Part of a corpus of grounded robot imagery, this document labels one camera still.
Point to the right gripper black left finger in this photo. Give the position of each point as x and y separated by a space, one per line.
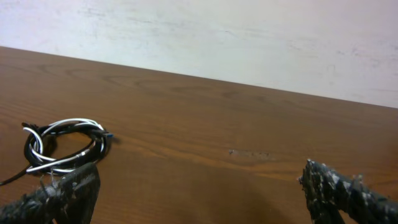
71 199

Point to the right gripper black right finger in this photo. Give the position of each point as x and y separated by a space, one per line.
327 193

